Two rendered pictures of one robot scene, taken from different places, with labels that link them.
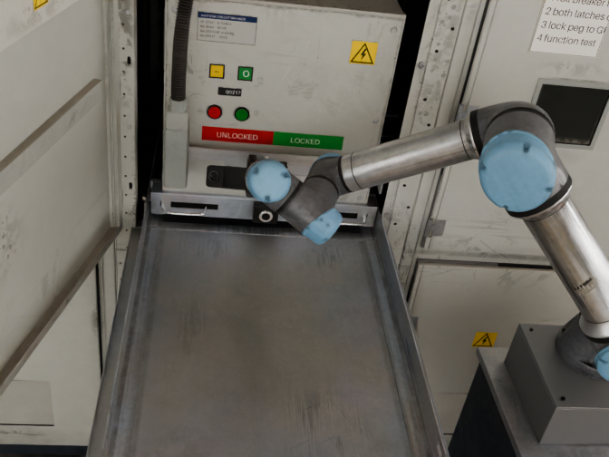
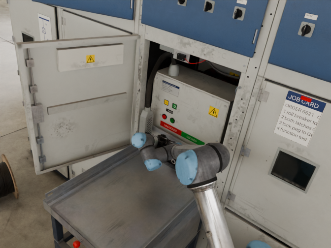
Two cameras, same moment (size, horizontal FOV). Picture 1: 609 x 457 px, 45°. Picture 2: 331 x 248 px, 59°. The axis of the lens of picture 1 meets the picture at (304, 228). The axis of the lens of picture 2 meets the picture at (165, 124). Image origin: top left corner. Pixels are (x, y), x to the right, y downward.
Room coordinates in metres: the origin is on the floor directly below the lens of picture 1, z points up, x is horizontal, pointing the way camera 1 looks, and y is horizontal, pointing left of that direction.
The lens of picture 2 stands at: (0.36, -0.83, 2.01)
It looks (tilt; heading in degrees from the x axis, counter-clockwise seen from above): 31 degrees down; 44
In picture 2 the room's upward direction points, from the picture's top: 8 degrees clockwise
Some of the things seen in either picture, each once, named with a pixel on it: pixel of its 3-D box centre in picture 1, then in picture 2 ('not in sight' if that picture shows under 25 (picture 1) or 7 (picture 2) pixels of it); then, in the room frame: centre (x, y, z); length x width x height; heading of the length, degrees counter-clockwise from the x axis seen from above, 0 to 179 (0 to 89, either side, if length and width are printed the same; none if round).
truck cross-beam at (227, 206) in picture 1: (265, 204); not in sight; (1.49, 0.10, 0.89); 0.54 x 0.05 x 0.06; 99
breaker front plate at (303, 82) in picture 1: (275, 113); (182, 124); (1.47, 0.10, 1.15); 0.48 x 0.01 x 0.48; 99
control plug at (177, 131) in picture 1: (177, 144); (146, 122); (1.37, 0.30, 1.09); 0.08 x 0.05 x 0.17; 9
